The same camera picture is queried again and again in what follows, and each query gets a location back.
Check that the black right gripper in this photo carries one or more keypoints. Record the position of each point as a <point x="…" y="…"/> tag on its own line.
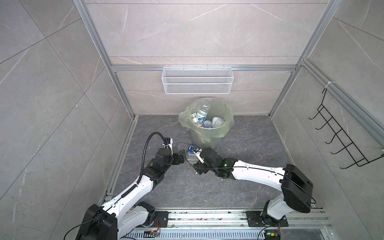
<point x="200" y="165"/>

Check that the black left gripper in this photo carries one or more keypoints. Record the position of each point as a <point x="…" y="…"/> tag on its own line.
<point x="177" y="160"/>

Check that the clear bottle green ring cap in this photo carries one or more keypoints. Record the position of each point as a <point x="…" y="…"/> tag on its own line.
<point x="191" y="158"/>

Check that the clear bottle blue label top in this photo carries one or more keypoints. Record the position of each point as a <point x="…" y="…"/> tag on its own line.
<point x="189" y="147"/>

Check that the clear bottle blue cap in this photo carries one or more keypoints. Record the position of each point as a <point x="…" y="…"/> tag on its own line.
<point x="207" y="124"/>

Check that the white labelled opaque bottle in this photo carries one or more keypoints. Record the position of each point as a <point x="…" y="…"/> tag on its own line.
<point x="217" y="122"/>

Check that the clear bottle white label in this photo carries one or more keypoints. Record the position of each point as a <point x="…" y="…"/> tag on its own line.
<point x="203" y="112"/>

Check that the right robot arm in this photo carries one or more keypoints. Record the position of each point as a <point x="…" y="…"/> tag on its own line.
<point x="296" y="189"/>

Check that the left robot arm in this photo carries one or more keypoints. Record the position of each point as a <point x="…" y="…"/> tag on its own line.
<point x="118" y="217"/>

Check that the green bin with bag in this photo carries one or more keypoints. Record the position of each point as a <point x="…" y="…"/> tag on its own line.
<point x="203" y="137"/>

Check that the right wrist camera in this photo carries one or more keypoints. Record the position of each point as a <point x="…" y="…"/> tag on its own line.
<point x="197" y="157"/>

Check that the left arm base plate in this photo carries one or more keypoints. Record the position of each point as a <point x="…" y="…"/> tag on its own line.
<point x="158" y="218"/>

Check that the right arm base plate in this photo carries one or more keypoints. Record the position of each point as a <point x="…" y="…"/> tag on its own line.
<point x="258" y="219"/>

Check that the white wire mesh basket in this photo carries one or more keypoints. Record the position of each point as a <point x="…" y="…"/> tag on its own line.
<point x="197" y="80"/>

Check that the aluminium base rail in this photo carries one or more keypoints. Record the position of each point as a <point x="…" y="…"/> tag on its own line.
<point x="231" y="224"/>

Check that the black wire hook rack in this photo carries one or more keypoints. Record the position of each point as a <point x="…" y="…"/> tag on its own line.
<point x="340" y="134"/>

